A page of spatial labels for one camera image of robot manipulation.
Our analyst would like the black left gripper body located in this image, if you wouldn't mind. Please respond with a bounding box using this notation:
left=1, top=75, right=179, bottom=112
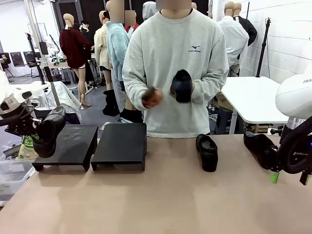
left=4, top=118, right=34, bottom=137

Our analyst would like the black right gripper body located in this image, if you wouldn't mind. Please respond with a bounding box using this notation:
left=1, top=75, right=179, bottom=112
left=289, top=142, right=312, bottom=173

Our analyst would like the brown shoe brush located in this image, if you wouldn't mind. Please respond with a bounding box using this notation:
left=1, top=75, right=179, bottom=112
left=142, top=87, right=157, bottom=102

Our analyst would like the grey-sleeved right forearm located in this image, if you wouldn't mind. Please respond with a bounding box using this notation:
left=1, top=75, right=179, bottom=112
left=121, top=73, right=147, bottom=112

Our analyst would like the grey-sleeved left forearm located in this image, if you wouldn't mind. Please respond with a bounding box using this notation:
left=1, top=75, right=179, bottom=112
left=191, top=70, right=229, bottom=104

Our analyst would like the black shoe stand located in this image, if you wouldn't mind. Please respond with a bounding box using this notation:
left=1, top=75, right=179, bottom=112
left=32, top=125, right=99, bottom=172
left=90, top=122, right=148, bottom=171

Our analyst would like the black tripod stand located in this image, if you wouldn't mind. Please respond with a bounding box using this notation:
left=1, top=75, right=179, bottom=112
left=255, top=17, right=273, bottom=78

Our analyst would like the person's left hand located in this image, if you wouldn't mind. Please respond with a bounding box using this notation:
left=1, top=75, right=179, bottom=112
left=169, top=80, right=196, bottom=98

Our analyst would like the person's right hand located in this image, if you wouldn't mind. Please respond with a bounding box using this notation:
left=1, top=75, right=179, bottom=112
left=141, top=86, right=163, bottom=109

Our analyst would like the green and white bag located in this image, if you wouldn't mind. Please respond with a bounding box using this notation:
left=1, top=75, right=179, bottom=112
left=16, top=135, right=39, bottom=160

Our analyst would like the wooden pallet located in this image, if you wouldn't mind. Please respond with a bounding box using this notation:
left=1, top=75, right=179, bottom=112
left=243, top=123, right=281, bottom=134

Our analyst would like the clear plastic bin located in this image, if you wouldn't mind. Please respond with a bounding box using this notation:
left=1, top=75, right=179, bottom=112
left=0, top=158, right=36, bottom=195

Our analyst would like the thin black tripod pole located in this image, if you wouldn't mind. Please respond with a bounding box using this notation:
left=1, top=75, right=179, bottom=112
left=25, top=33, right=48, bottom=85

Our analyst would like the black pole with silver clamp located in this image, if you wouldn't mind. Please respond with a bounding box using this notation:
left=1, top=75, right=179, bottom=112
left=39, top=41, right=61, bottom=105

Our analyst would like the wooden background table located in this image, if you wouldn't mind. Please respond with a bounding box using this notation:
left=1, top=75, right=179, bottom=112
left=47, top=62, right=76, bottom=83

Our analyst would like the black office chair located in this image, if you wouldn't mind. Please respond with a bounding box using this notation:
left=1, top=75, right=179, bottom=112
left=10, top=51, right=26, bottom=68
left=23, top=50, right=37, bottom=68

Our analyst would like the white side table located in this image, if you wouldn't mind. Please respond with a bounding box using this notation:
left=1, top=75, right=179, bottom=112
left=220, top=76, right=291, bottom=135

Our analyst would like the black garment heap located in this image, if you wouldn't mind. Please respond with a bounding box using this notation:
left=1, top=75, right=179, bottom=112
left=102, top=89, right=121, bottom=117

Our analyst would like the mannequin in maroon sweater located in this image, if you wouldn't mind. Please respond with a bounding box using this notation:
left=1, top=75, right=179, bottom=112
left=59, top=13, right=92, bottom=110

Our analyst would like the brown cardboard box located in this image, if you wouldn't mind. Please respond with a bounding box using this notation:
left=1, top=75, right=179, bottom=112
left=215, top=94, right=232, bottom=110

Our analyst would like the mannequin in beige jacket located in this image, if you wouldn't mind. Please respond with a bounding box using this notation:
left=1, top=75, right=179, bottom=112
left=94, top=11, right=114, bottom=92

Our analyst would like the mannequin in blue fleece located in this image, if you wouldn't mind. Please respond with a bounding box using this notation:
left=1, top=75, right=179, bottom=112
left=106, top=0, right=131, bottom=115

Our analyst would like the mannequin in white shirt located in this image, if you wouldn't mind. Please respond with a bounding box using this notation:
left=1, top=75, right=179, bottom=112
left=216, top=1, right=250, bottom=78

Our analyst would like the mannequin in black jacket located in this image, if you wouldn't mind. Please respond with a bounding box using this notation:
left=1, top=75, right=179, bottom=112
left=233, top=2, right=258, bottom=47

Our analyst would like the person in grey sweatshirt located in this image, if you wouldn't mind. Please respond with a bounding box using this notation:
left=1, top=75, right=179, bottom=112
left=121, top=7, right=230, bottom=138

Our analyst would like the mannequin in grey hoodie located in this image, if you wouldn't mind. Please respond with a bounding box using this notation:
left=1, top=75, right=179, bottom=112
left=142, top=1, right=158, bottom=20

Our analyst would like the grey metal rail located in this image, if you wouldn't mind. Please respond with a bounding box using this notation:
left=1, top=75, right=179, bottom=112
left=2, top=143, right=24, bottom=158

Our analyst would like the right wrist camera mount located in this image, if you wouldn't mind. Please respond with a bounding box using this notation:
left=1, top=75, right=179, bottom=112
left=268, top=126, right=285, bottom=137

